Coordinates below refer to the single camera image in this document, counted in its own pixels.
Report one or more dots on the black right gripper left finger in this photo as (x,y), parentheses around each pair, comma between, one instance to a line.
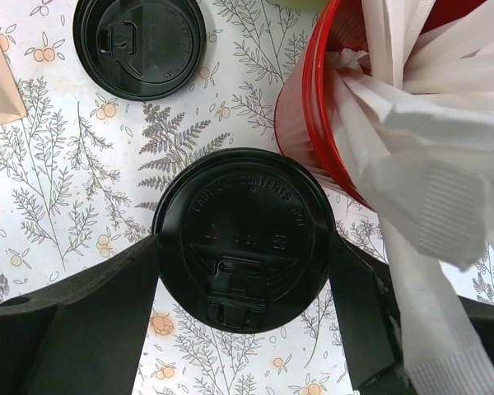
(83,334)

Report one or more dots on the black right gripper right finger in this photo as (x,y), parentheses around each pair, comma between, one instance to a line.
(369,320)

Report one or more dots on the black plastic cup lid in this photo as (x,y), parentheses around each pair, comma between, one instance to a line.
(244,239)

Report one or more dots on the red straw holder cup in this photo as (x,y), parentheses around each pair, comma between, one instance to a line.
(313,115)

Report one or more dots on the white wrapped straw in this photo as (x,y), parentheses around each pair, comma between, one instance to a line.
(443,353)

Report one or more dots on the loose black cup lid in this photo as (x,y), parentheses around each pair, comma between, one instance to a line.
(139,50)

